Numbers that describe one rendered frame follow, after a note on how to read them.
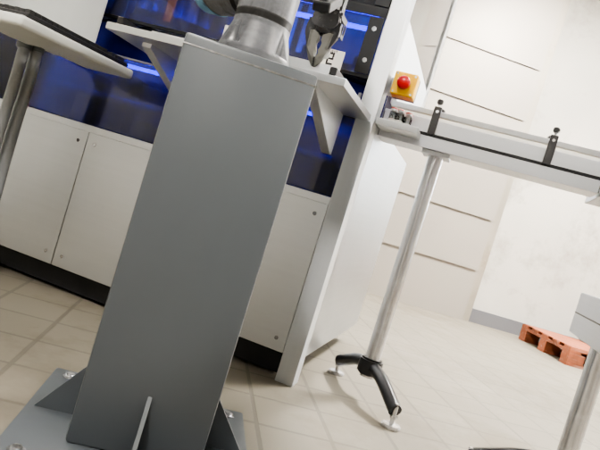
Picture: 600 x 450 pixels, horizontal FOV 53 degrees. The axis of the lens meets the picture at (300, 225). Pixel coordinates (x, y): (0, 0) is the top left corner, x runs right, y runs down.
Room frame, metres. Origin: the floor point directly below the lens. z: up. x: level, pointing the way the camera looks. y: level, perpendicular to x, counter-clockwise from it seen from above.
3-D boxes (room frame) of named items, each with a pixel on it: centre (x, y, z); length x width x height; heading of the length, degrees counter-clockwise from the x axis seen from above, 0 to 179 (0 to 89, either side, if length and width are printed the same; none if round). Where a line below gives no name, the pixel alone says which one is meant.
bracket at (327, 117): (1.72, 0.03, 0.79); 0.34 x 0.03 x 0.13; 164
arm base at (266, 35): (1.21, 0.19, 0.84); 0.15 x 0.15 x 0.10
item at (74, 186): (2.61, 0.74, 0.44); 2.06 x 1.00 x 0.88; 74
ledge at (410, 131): (1.90, -0.21, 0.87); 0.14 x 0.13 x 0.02; 164
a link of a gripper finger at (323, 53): (1.56, 0.07, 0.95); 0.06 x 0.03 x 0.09; 164
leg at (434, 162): (1.96, -0.36, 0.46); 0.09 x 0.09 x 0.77; 74
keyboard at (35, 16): (1.74, 0.81, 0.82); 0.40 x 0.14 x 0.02; 158
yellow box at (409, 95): (1.86, -0.19, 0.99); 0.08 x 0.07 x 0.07; 164
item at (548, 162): (1.92, -0.50, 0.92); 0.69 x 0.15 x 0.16; 74
